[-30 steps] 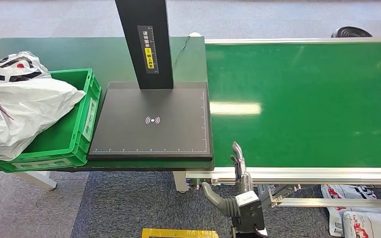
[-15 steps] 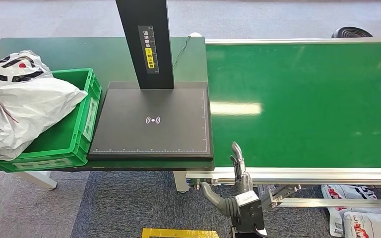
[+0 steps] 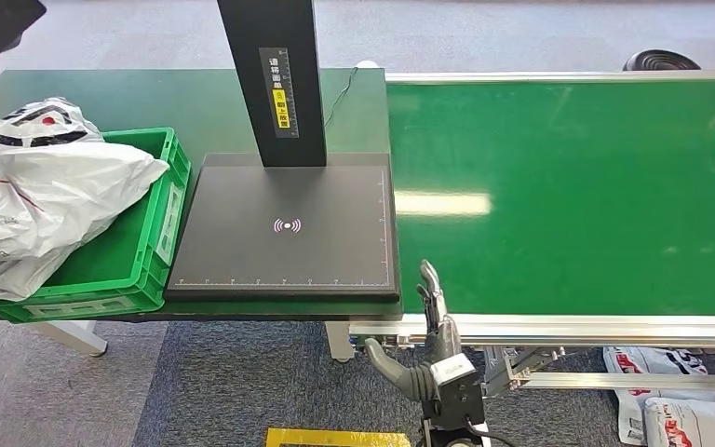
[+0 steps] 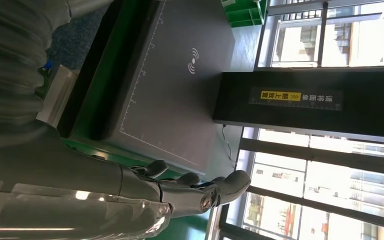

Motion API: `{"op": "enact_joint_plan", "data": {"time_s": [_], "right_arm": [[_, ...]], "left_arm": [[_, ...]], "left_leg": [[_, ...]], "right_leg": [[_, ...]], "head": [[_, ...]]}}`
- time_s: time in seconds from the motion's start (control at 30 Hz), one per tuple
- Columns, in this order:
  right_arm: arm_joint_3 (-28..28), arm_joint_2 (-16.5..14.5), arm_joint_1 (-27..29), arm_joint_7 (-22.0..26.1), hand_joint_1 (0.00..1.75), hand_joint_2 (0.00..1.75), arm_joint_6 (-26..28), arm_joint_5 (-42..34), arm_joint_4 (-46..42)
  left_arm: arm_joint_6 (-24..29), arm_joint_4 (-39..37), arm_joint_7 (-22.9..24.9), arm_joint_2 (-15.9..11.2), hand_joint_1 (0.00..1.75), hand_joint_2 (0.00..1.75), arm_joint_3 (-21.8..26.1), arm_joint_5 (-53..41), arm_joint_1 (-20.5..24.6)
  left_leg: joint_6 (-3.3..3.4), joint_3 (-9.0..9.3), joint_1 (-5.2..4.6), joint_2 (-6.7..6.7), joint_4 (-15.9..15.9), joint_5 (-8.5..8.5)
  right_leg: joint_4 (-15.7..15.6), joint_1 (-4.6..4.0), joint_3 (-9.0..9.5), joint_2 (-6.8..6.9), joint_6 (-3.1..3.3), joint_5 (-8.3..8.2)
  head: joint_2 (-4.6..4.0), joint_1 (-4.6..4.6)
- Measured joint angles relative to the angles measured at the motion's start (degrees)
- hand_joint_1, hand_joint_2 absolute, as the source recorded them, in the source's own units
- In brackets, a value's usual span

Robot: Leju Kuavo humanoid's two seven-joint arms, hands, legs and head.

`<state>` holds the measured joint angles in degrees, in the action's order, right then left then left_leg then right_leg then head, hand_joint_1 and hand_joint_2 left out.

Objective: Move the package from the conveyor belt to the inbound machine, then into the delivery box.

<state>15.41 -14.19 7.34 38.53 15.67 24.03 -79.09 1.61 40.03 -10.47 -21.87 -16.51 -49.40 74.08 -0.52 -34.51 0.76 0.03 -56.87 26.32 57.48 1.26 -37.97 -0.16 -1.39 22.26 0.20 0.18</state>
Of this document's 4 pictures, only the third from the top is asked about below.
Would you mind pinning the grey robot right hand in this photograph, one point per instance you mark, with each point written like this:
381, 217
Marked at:
413, 379

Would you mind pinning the white courier bag black logo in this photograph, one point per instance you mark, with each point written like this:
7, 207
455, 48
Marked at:
43, 185

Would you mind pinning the green conveyor belt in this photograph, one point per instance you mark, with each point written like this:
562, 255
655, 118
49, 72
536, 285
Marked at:
641, 185

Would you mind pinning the white upright table leg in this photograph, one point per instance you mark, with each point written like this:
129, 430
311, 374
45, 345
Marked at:
339, 342

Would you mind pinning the yellow floor tape marker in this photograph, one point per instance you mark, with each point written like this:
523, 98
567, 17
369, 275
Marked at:
333, 438

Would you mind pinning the white courier bag on floor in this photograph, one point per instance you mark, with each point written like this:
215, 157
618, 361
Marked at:
703, 426
653, 370

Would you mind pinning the green plastic crate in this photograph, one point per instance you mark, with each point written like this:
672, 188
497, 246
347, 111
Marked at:
135, 247

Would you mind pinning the black yellow column label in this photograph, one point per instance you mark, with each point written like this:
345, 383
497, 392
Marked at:
279, 92

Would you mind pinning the small white round object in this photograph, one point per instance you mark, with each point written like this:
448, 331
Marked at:
367, 63

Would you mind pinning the white angled table leg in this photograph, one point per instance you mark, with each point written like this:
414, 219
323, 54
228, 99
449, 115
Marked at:
74, 336

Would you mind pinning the black scanner column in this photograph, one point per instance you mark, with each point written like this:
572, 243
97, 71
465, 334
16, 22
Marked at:
271, 24

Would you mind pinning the green table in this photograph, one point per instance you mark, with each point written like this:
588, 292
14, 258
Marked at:
148, 92

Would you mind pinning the black round ribbed disc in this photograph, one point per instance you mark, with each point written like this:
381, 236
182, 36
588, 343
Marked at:
660, 60

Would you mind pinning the white courier bag red print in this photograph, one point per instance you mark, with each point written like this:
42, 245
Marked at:
12, 274

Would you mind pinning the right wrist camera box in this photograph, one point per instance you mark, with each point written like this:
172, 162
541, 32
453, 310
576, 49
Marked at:
459, 392

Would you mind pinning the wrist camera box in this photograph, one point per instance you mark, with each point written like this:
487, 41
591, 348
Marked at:
459, 392
0, 24

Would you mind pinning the black scanner base plate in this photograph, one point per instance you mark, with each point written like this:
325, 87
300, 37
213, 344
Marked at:
308, 259

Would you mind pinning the aluminium conveyor frame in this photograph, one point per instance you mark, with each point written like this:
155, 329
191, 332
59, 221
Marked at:
641, 333

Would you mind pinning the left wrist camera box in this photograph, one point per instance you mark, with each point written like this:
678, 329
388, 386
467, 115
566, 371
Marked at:
0, 24

